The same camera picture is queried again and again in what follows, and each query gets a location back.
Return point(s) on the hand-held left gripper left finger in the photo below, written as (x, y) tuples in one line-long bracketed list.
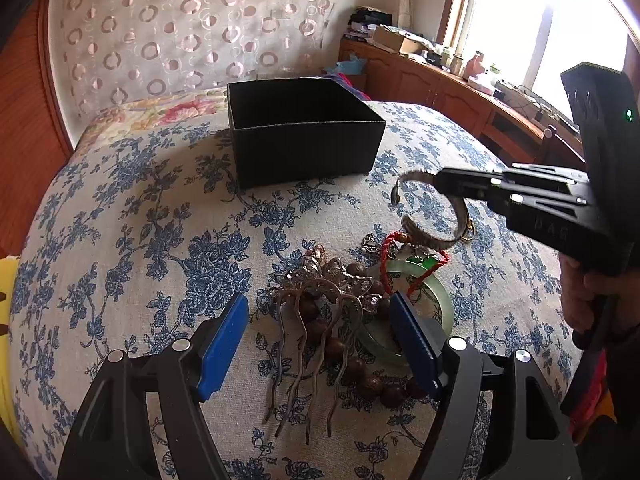
[(225, 340)]

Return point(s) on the window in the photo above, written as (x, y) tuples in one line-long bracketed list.
[(500, 10)]

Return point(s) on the pile of dark clothes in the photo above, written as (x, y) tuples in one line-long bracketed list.
[(367, 17)]

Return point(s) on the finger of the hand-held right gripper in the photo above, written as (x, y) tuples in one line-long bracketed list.
[(465, 182), (545, 204)]

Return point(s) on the pink floral quilt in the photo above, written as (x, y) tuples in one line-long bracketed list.
[(165, 107)]

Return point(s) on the circle patterned sheer curtain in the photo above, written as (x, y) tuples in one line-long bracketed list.
[(175, 35)]

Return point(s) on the metal flower hair comb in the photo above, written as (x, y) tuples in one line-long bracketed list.
[(320, 270)]

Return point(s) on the purple red blanket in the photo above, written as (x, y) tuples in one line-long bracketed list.
[(350, 85)]

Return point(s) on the blue plastic bag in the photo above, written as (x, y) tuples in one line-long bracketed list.
[(347, 66)]

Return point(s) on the blue floral cloth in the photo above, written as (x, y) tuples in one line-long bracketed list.
[(150, 240)]

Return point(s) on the pink figurine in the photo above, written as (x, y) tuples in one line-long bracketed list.
[(479, 64)]

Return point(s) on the white bottle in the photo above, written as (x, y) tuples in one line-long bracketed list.
[(458, 60)]

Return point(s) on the dark metal charm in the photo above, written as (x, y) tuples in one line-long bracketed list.
[(372, 246)]

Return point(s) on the silver cuff bangle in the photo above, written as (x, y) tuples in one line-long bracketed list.
[(430, 239)]

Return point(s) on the wooden cabinet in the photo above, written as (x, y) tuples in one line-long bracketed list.
[(425, 85)]

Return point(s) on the green jade bangle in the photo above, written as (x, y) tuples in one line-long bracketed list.
[(442, 300)]

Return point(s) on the yellow plush toy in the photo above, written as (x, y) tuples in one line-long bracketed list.
[(5, 310)]

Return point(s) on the brown cardboard box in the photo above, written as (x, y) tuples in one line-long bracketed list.
[(395, 37)]

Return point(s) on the white tissue box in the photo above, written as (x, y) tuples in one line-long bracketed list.
[(480, 82)]

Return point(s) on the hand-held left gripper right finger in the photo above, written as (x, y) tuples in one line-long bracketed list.
[(410, 335)]

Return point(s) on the person's right hand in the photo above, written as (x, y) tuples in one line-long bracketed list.
[(577, 295)]

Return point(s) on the black cardboard box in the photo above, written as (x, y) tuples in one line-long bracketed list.
[(300, 155)]

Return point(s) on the person's dark clothing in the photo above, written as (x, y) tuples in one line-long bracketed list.
[(620, 410)]

